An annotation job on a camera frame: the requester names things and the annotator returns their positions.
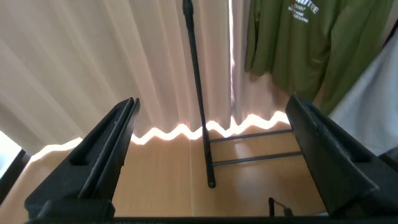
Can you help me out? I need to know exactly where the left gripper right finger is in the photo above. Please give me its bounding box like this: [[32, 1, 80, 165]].
[[285, 93, 398, 217]]

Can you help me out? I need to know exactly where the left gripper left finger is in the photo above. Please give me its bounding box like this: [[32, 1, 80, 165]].
[[24, 97, 141, 219]]

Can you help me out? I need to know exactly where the pale grey garment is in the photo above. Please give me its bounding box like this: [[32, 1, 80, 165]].
[[328, 29, 398, 156]]

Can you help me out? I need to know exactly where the green sleeveless shirt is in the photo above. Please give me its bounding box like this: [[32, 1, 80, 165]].
[[244, 0, 396, 116]]

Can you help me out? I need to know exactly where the black clothes rack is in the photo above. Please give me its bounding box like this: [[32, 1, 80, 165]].
[[182, 0, 303, 189]]

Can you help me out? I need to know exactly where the beige curtain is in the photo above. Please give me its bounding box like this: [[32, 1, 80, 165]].
[[0, 0, 398, 155]]

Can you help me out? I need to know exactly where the black cable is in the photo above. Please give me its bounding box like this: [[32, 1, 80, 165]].
[[267, 197, 294, 218]]

